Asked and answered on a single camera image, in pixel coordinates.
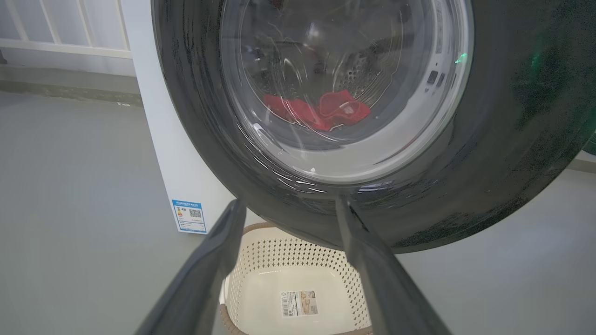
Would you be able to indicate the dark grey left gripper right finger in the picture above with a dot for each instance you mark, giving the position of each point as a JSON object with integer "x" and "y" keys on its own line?
{"x": 386, "y": 293}

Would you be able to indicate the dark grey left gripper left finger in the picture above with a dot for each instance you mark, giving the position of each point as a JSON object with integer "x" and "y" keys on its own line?
{"x": 195, "y": 288}

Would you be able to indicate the dark round washing machine door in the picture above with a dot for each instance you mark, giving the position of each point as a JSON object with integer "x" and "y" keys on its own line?
{"x": 465, "y": 186}

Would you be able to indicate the red shirt with white trim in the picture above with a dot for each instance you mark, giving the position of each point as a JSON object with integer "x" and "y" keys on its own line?
{"x": 342, "y": 109}

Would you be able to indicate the red garment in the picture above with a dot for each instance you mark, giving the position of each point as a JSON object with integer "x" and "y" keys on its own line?
{"x": 293, "y": 110}

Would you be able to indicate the cream perforated laundry basket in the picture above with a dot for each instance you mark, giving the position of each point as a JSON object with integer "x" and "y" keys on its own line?
{"x": 260, "y": 298}

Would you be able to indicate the white washing machine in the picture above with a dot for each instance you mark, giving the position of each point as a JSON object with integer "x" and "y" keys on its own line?
{"x": 167, "y": 139}

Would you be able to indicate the blue energy label sticker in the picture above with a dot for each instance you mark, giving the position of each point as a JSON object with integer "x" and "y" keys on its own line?
{"x": 189, "y": 217}

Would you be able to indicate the paper label with barcode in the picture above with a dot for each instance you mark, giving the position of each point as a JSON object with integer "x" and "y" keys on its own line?
{"x": 299, "y": 303}

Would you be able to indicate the white railing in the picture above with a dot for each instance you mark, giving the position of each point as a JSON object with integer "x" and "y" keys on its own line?
{"x": 60, "y": 47}

